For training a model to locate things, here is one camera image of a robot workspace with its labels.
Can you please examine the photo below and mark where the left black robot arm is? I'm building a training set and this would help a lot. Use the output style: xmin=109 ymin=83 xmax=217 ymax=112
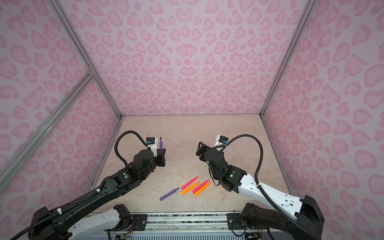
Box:
xmin=12 ymin=149 xmax=166 ymax=240

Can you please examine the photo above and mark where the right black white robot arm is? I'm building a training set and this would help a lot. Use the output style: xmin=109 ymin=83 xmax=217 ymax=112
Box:
xmin=196 ymin=142 xmax=325 ymax=240

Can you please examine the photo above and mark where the pink marker pen upper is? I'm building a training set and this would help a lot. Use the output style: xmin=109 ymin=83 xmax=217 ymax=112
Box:
xmin=181 ymin=177 xmax=198 ymax=190

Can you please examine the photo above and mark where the pink marker pen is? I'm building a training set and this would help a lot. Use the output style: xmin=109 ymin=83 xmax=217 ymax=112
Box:
xmin=181 ymin=177 xmax=198 ymax=190
xmin=192 ymin=180 xmax=208 ymax=194

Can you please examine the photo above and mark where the clear pen cap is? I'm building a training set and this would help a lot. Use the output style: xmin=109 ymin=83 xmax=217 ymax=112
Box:
xmin=220 ymin=195 xmax=227 ymax=202

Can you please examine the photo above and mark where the pink marker pen lower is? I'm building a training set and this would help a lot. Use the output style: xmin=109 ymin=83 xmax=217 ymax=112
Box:
xmin=192 ymin=180 xmax=208 ymax=194

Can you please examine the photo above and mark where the orange marker pen right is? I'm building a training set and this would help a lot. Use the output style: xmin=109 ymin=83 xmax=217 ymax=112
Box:
xmin=194 ymin=182 xmax=211 ymax=197

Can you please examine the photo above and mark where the orange marker pen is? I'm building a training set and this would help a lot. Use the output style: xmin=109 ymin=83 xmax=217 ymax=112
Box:
xmin=194 ymin=182 xmax=211 ymax=197
xmin=182 ymin=182 xmax=200 ymax=195

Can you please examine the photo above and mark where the orange marker pen left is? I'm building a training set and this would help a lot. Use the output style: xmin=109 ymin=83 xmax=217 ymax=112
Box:
xmin=182 ymin=182 xmax=200 ymax=195

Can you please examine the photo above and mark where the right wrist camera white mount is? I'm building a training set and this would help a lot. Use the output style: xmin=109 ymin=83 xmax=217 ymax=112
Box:
xmin=213 ymin=135 xmax=229 ymax=151

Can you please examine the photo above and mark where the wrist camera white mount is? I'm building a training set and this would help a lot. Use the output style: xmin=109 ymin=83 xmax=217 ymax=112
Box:
xmin=213 ymin=135 xmax=229 ymax=151
xmin=146 ymin=137 xmax=158 ymax=158

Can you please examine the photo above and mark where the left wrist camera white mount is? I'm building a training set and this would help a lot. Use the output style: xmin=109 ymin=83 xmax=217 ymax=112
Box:
xmin=146 ymin=137 xmax=158 ymax=158

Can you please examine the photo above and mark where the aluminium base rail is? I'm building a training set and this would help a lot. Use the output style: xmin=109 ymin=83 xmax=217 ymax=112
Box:
xmin=89 ymin=210 xmax=319 ymax=240

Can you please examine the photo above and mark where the aluminium frame strut left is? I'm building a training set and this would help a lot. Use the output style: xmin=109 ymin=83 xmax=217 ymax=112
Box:
xmin=1 ymin=71 xmax=95 ymax=192

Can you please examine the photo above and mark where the right black cable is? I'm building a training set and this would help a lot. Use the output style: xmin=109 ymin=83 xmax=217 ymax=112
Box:
xmin=224 ymin=133 xmax=323 ymax=240

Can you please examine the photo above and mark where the aluminium frame corner post left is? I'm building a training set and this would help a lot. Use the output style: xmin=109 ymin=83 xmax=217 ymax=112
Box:
xmin=47 ymin=0 xmax=123 ymax=120

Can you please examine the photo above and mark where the aluminium frame corner post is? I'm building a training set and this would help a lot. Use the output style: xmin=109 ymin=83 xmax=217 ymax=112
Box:
xmin=47 ymin=0 xmax=123 ymax=120
xmin=260 ymin=0 xmax=318 ymax=119

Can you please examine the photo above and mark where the aluminium frame corner post right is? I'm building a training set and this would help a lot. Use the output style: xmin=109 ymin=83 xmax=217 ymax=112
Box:
xmin=260 ymin=0 xmax=318 ymax=119

